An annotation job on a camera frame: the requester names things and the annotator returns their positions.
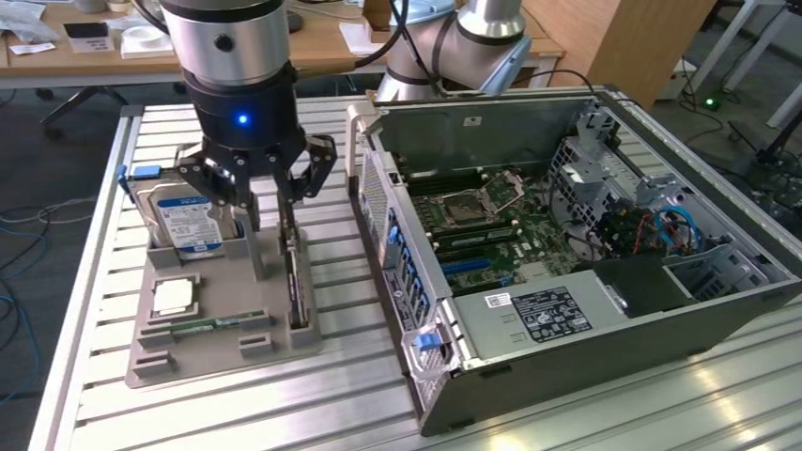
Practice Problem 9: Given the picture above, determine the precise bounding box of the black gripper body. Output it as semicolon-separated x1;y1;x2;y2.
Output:
180;63;310;152

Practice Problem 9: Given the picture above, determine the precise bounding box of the green graphics card with fan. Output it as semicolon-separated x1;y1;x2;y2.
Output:
278;218;314;333

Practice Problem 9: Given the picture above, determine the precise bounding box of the hard disk with blue carrier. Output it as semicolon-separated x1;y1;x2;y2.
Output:
115;162;244;262

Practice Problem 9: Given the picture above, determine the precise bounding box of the wooden desk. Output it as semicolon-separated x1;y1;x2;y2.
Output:
0;0;569;90

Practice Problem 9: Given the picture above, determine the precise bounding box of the flat white box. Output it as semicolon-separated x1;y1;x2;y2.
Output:
118;39;178;61

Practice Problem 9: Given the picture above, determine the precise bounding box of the white tape roll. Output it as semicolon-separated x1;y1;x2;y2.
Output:
122;25;171;49

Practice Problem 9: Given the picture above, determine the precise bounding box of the stack of white papers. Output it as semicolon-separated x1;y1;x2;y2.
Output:
339;21;394;58

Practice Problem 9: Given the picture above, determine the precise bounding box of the CPU socket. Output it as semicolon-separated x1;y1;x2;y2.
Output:
435;186;501;226

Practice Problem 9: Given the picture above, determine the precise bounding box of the silver CPU chip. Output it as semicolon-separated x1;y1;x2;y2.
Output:
152;277;200;317

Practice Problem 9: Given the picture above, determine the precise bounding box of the black and white box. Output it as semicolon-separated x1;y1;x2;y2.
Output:
64;22;115;54

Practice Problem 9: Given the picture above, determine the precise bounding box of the long black expansion slot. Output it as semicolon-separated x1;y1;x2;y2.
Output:
434;244;483;264

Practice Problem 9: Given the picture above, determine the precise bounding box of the brown cardboard box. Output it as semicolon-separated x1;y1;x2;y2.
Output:
362;0;463;34

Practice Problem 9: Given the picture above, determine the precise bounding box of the green RAM stick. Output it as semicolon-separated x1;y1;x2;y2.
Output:
437;227;521;249
140;317;266;335

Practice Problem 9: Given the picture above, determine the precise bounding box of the metal socket cover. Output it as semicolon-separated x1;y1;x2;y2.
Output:
479;169;526;199

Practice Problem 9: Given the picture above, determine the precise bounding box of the blue expansion slot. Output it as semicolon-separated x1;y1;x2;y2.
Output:
441;257;493;277

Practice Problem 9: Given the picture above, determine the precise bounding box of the grey parts rack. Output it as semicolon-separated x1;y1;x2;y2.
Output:
124;191;326;390

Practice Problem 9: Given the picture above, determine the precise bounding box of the green motherboard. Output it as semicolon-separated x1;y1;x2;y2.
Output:
401;166;607;295

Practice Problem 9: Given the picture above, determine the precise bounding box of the white paper card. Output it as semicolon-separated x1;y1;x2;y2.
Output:
8;41;58;56

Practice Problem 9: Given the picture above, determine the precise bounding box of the clear plastic bag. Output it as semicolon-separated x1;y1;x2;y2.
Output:
0;0;63;44

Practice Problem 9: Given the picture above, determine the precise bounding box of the tall metal disk bay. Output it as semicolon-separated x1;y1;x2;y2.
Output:
545;135;631;222

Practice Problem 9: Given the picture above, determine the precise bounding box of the grey power supply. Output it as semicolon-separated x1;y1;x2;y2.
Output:
451;271;630;373

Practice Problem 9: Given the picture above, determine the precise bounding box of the wooden cabinet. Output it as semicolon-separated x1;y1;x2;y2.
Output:
519;0;720;110

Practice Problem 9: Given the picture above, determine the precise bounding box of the dark grey PC case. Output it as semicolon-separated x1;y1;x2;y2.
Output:
346;86;802;439

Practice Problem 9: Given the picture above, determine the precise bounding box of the low metal disk bay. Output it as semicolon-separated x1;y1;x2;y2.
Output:
662;234;789;304

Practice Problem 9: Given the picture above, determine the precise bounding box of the thin black cable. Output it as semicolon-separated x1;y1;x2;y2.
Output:
513;69;647;107

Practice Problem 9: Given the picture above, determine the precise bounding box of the red disk wire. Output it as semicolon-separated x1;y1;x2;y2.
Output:
633;213;653;255

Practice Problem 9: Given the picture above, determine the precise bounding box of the blue disk wire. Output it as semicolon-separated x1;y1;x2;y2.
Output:
650;205;705;257

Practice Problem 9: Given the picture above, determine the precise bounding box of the white table frame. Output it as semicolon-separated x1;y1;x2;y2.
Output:
682;0;802;128

